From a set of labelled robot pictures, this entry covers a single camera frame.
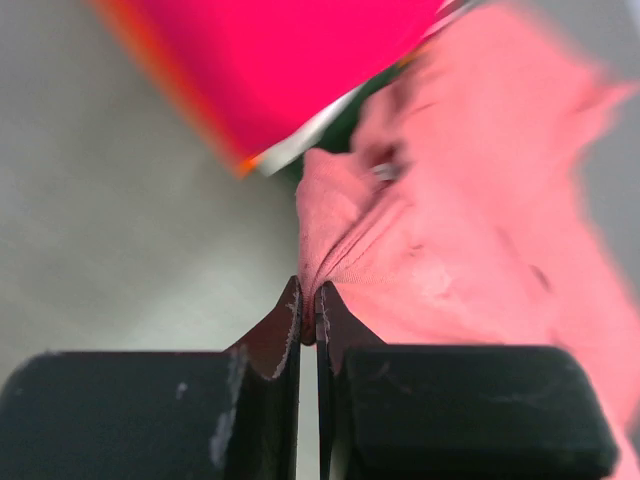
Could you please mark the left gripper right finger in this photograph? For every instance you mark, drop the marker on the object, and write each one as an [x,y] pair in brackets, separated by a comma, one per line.
[391,411]

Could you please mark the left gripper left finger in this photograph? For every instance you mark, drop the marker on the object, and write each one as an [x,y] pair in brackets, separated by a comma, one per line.
[230,414]

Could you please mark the salmon pink t shirt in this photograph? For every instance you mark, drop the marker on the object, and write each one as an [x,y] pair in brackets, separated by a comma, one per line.
[456,217]

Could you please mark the green folded t shirt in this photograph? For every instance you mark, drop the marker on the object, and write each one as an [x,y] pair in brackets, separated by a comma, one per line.
[335,138]

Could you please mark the magenta folded t shirt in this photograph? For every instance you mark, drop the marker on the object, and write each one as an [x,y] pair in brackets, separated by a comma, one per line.
[251,73]

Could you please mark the orange folded t shirt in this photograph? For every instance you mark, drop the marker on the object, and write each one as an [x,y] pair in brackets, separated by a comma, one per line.
[155,58]

